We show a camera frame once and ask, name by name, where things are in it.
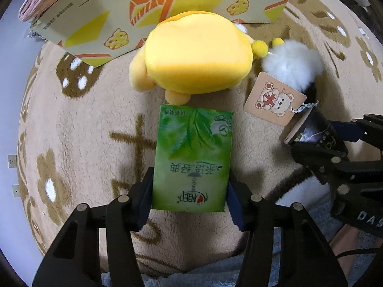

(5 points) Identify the black tissue pack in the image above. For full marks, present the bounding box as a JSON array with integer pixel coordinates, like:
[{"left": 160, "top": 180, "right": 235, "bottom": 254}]
[{"left": 284, "top": 107, "right": 349, "bottom": 154}]

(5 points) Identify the white fluffy bee plush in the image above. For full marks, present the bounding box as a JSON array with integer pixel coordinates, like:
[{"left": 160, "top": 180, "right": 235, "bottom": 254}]
[{"left": 262, "top": 38, "right": 324, "bottom": 105}]

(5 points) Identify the green tissue pack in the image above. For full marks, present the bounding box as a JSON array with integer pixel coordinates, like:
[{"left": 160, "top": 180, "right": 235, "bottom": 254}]
[{"left": 152, "top": 104, "right": 233, "bottom": 213}]

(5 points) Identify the yellow plush toy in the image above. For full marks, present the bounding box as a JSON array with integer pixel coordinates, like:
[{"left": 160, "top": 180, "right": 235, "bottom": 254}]
[{"left": 129, "top": 11, "right": 269, "bottom": 106}]

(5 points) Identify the beige bear hang tag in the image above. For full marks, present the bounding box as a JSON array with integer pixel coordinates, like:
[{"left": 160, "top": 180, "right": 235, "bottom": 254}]
[{"left": 243, "top": 72, "right": 306, "bottom": 126}]

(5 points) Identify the beige patterned fleece blanket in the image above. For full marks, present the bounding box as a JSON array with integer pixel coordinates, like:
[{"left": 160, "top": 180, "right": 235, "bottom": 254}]
[{"left": 17, "top": 0, "right": 382, "bottom": 276}]

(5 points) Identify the cardboard box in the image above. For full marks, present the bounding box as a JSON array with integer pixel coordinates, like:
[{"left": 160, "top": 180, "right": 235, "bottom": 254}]
[{"left": 31, "top": 0, "right": 288, "bottom": 67}]

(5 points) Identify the wall power socket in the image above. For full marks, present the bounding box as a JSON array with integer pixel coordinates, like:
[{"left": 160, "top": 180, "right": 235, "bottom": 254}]
[{"left": 7, "top": 154, "right": 17, "bottom": 168}]

